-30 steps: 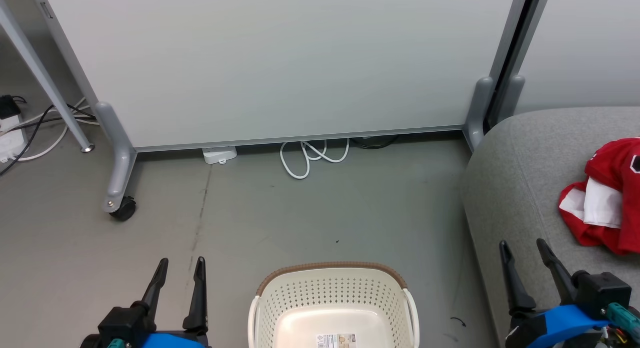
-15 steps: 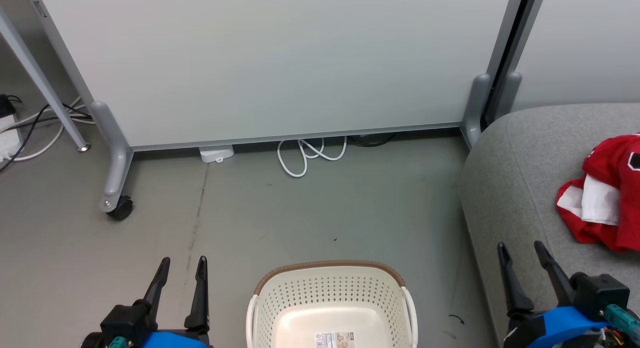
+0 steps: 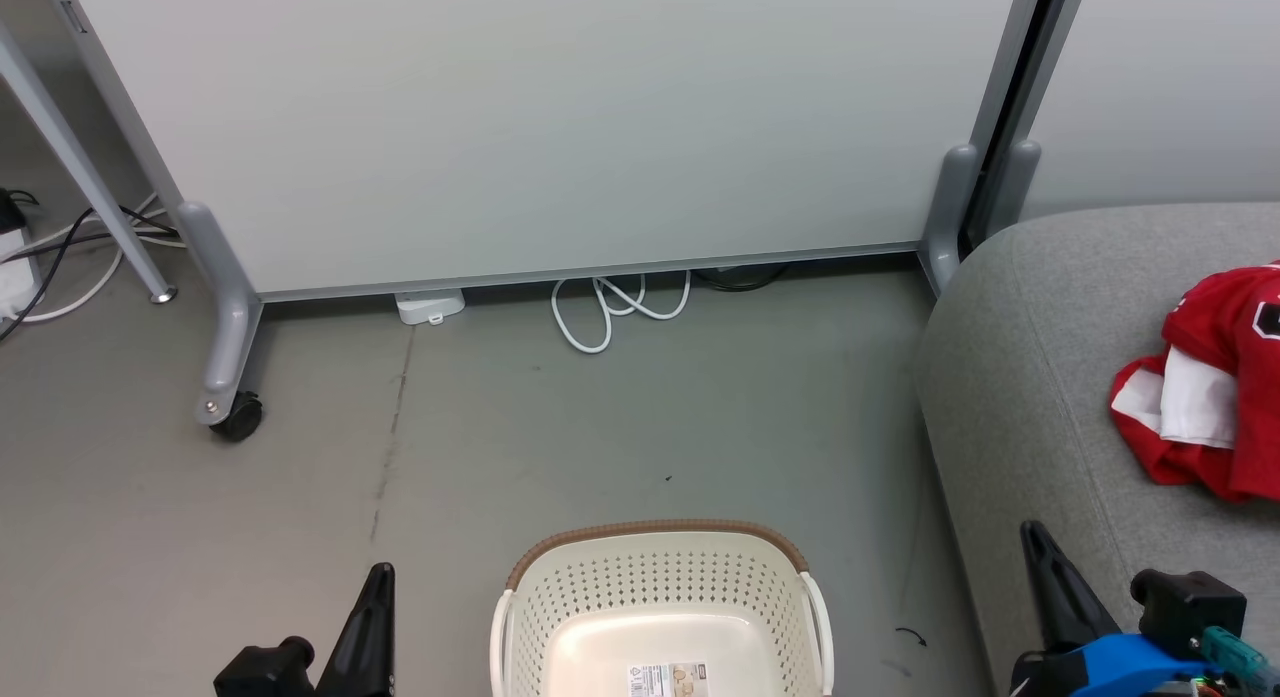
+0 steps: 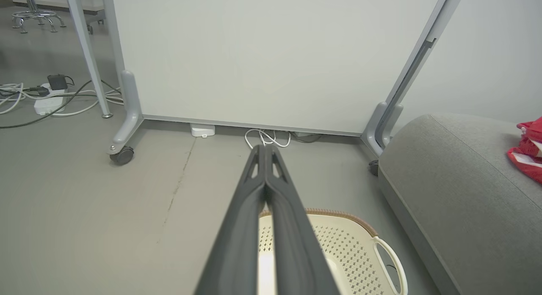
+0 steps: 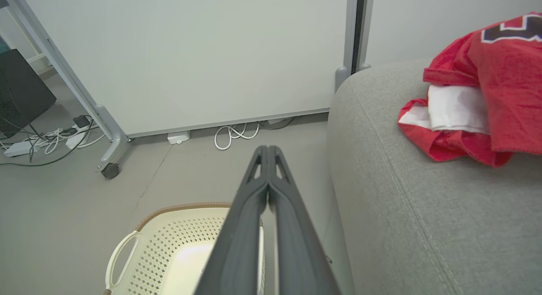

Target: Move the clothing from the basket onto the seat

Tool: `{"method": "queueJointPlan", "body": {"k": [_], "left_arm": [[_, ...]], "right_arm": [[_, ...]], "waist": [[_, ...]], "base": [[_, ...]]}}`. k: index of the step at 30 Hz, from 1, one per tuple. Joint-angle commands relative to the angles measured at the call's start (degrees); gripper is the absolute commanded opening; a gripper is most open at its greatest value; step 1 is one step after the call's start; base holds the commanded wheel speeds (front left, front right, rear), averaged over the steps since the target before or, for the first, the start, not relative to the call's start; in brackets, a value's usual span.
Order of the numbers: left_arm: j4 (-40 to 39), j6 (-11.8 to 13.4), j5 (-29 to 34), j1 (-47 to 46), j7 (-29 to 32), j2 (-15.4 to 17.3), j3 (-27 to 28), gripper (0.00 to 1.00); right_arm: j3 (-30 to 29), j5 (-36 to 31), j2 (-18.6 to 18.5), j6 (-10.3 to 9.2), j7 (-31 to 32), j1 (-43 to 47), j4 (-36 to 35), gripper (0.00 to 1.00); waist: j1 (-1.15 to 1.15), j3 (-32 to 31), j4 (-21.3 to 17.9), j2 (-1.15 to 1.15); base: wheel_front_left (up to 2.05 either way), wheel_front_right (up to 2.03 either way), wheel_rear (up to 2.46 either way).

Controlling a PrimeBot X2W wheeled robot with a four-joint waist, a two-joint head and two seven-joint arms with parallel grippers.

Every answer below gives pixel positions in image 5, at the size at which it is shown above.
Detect cream perforated laundry basket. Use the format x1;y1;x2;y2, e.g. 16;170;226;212
105;202;266;295

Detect white floor cable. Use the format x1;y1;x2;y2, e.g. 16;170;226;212
40;127;106;155

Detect white power strip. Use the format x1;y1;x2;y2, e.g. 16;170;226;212
3;140;41;158

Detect black cabinet box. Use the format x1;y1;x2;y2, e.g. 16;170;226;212
0;49;57;139

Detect white plug adapter box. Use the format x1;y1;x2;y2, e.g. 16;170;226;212
167;131;191;145

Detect grey fabric sofa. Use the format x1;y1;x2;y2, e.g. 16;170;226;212
325;58;542;295

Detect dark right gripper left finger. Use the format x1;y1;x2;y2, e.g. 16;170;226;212
194;146;269;295

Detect coiled white cable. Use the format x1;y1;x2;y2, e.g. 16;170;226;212
214;121;260;151

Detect narrow white partition panel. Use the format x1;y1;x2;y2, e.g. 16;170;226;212
359;0;542;72

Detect black caster wheel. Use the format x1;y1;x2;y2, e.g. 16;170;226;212
101;163;121;180

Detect black cable under partition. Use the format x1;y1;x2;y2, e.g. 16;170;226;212
258;116;296;130

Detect wide white partition panel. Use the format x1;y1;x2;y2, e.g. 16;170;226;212
8;0;353;138

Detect grey partition leg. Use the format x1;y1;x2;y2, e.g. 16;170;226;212
93;103;130;174

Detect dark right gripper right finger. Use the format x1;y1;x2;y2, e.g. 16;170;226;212
268;145;342;295

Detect red jersey with dark print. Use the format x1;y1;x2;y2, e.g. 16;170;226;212
423;12;542;157

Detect red white-trimmed garment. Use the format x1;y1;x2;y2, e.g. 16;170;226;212
398;84;514;168

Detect white power strips with cables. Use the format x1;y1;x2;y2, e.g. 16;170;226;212
0;117;94;168

